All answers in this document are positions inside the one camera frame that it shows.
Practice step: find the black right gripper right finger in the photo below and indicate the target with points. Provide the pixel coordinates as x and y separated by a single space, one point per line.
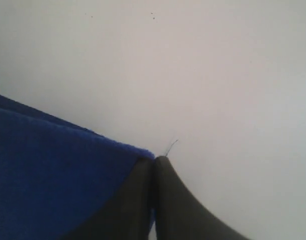
179 215

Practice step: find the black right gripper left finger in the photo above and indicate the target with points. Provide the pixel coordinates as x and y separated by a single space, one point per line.
126 215

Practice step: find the blue towel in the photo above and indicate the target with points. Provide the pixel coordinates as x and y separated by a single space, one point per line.
54 175

